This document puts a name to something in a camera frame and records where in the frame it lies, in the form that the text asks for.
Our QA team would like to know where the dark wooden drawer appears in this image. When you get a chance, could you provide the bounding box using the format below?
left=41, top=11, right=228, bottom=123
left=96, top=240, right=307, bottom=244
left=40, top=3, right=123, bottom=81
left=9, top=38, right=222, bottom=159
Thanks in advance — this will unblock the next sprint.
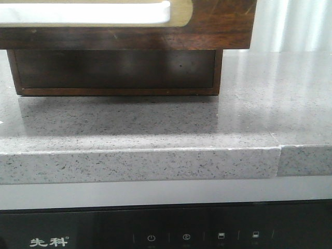
left=1, top=1, right=257, bottom=50
left=15, top=50, right=215, bottom=89

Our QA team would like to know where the dark wooden drawer cabinet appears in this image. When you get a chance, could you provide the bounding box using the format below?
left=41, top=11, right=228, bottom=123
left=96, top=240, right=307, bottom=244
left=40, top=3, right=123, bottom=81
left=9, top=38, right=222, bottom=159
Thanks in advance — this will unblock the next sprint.
left=7, top=49, right=223, bottom=96

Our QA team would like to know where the white pleated curtain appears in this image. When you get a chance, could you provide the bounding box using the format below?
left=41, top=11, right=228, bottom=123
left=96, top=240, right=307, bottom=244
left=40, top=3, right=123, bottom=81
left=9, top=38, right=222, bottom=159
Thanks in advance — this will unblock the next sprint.
left=250, top=1, right=331, bottom=52

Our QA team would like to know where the black appliance control panel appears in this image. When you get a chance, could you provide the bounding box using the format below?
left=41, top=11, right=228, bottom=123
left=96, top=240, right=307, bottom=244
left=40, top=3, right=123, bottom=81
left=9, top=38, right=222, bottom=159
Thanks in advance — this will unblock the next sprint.
left=1, top=199, right=331, bottom=248

